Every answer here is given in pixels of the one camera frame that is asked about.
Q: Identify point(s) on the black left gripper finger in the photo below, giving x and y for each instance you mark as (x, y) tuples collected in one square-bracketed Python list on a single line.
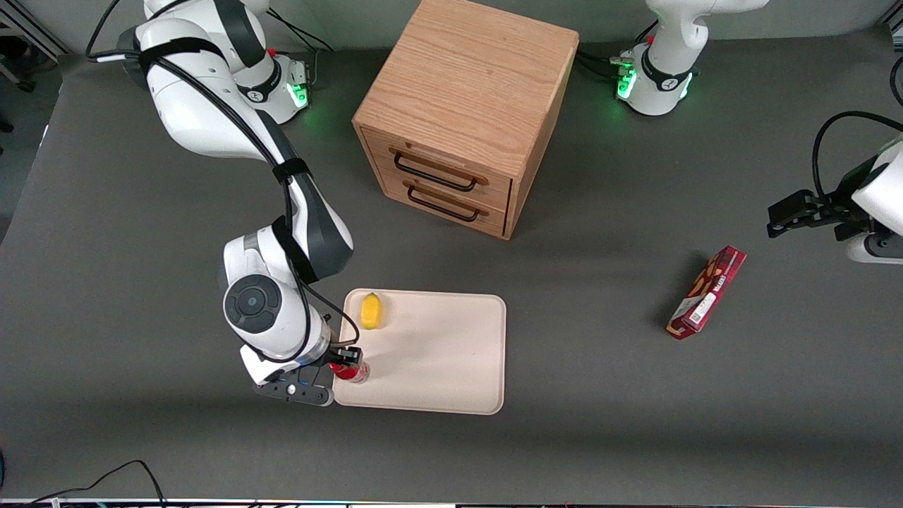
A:
[(794, 208)]

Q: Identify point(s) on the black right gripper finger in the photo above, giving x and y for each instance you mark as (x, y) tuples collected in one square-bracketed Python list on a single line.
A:
[(334, 361), (353, 354)]

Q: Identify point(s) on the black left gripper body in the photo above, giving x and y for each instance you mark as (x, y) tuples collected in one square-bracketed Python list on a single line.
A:
[(841, 209)]

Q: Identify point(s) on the red-capped coke bottle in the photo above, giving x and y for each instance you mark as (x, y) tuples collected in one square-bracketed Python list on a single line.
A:
[(350, 372)]

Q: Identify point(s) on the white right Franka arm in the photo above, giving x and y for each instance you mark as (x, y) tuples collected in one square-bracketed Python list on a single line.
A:
[(190, 106)]

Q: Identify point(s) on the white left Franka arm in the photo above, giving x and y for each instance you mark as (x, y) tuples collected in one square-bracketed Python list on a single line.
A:
[(659, 67)]

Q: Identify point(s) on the cream rectangular tray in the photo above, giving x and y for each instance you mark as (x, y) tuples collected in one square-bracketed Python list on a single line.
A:
[(437, 353)]

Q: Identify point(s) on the yellow lemon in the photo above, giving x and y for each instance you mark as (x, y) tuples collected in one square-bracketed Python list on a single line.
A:
[(371, 311)]

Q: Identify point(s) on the red snack box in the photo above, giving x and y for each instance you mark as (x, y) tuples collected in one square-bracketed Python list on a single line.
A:
[(707, 291)]

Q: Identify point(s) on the wooden drawer cabinet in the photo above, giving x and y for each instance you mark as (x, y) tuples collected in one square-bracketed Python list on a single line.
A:
[(465, 77)]

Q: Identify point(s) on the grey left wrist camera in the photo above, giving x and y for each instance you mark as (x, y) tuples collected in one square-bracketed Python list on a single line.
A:
[(875, 248)]

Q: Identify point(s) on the aluminium frame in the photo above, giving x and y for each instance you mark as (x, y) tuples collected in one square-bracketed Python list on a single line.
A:
[(28, 32)]

